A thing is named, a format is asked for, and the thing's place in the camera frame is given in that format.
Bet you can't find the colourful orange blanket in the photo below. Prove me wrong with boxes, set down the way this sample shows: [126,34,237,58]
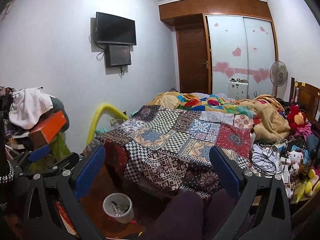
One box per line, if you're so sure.
[148,92,290,144]

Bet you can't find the yellow foam bed rail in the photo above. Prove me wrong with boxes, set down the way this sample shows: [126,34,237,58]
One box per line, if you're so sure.
[86,102,129,145]

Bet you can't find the wall mounted black television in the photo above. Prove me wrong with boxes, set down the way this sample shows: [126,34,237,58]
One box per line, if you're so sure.
[96,12,137,46]

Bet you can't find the red plush toy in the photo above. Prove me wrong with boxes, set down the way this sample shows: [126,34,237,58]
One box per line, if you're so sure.
[287,104,306,134]

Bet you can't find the white trash bin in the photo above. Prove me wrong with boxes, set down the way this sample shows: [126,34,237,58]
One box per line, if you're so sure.
[103,193,134,224]

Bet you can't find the white cloth on pile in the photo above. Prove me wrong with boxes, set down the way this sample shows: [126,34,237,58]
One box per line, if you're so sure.
[9,88,53,130]

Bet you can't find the pink cloth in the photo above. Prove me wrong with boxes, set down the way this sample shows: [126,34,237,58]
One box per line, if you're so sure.
[294,122,312,140]

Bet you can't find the black coiled cable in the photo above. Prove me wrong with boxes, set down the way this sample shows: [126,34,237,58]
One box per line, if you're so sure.
[249,151,278,177]

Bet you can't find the orange cardboard box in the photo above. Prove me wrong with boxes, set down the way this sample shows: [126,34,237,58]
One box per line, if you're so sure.
[28,111,67,148]

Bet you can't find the wooden headboard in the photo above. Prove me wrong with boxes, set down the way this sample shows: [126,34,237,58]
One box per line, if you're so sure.
[289,77,319,130]

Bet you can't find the brown wooden door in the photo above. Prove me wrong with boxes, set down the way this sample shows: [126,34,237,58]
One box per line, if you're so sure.
[176,23,209,94]

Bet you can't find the patchwork patterned bed quilt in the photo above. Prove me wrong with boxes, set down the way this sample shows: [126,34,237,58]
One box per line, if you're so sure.
[84,105,252,198]

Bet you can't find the small black wall monitor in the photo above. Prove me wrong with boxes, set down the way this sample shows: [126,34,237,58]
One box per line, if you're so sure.
[105,45,131,68]

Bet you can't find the yellow plush toy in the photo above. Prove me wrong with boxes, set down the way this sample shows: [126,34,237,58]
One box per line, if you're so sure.
[293,168,319,204]

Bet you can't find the standing electric fan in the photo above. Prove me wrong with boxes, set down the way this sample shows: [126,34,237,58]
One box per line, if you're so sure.
[270,61,288,98]

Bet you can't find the white cow plush toy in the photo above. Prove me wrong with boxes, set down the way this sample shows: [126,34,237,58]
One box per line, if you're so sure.
[288,149,304,177]

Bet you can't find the white sliding wardrobe with hearts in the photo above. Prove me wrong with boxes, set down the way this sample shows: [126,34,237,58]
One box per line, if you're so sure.
[206,15,276,99]

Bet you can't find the white spray bottle black cap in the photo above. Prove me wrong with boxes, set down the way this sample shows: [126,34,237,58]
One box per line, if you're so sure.
[249,124,256,148]

